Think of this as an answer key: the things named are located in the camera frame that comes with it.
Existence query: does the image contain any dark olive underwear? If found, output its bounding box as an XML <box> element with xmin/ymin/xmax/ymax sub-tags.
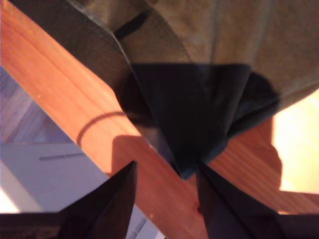
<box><xmin>9</xmin><ymin>0</ymin><xmax>319</xmax><ymax>180</ymax></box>

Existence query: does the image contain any white cabinet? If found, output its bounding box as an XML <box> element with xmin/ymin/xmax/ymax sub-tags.
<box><xmin>0</xmin><ymin>143</ymin><xmax>165</xmax><ymax>239</ymax></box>

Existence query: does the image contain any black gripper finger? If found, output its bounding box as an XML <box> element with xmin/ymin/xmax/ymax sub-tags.
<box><xmin>58</xmin><ymin>161</ymin><xmax>138</xmax><ymax>239</ymax></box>
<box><xmin>196</xmin><ymin>163</ymin><xmax>287</xmax><ymax>239</ymax></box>

